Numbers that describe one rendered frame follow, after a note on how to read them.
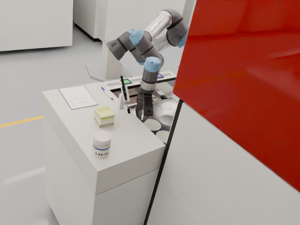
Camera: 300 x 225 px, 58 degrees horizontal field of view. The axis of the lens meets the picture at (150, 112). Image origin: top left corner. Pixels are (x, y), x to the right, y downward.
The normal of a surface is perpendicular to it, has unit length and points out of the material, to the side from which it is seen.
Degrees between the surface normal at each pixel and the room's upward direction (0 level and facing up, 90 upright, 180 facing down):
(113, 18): 90
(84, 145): 0
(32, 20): 90
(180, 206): 90
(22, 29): 90
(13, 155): 0
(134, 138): 0
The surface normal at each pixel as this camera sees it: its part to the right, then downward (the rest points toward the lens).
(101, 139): 0.18, -0.81
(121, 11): 0.59, 0.54
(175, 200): -0.79, 0.22
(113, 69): 0.33, 0.58
